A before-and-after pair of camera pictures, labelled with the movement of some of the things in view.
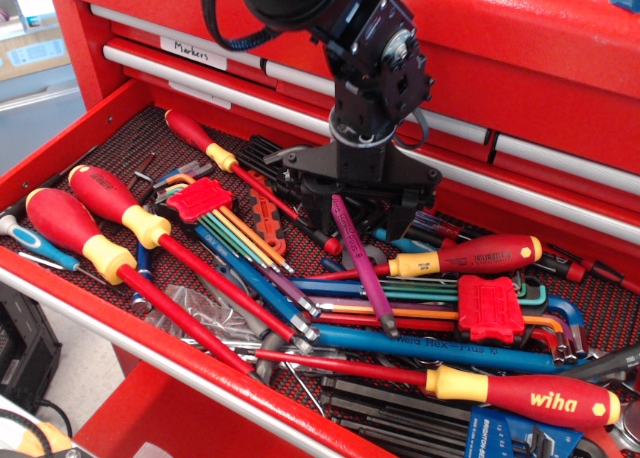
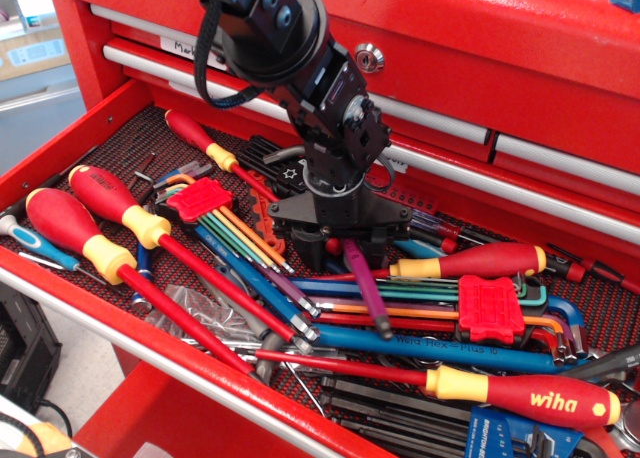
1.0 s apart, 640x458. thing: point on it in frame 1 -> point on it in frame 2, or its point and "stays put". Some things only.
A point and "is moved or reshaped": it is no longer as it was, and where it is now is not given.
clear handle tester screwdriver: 434,223 stays put
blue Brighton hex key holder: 496,434 stays put
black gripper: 325,169 -> 353,213
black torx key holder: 253,154 stays put
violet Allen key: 369,280 is moved or reshaped
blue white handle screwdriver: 8,225 stays put
